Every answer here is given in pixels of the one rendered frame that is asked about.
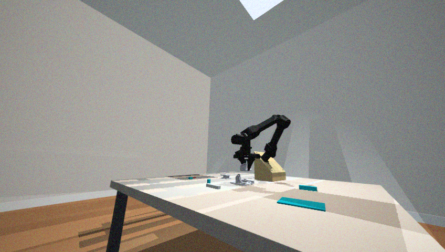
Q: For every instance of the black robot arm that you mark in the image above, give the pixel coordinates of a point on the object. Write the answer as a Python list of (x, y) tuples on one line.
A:
[(254, 130)]

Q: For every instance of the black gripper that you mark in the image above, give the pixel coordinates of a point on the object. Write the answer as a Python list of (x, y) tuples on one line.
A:
[(251, 157)]

